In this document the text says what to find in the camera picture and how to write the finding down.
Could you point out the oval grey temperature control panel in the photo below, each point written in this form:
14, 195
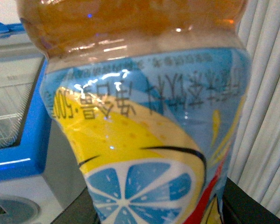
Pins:
17, 210

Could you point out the sliding glass freezer lid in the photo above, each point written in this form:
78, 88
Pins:
20, 64

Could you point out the iced tea bottle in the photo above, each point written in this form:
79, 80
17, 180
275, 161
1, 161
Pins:
149, 94

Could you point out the white blue chest freezer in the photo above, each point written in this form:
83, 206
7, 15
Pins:
41, 167

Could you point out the white pleated curtain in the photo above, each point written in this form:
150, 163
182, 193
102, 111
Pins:
255, 162

